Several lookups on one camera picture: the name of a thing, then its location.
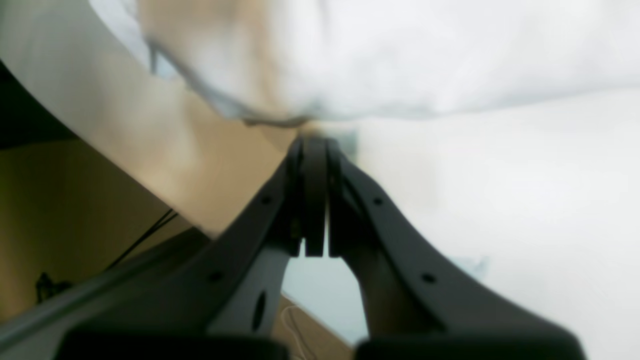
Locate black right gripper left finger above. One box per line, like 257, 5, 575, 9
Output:
55, 137, 329, 360

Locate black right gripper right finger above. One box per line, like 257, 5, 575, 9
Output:
327, 140, 586, 360

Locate white T-shirt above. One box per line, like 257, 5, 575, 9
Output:
87, 0, 640, 127

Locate aluminium table frame rail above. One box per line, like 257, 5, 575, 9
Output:
0, 227, 211, 360

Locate black cable on floor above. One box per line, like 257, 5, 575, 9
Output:
102, 209, 180, 273

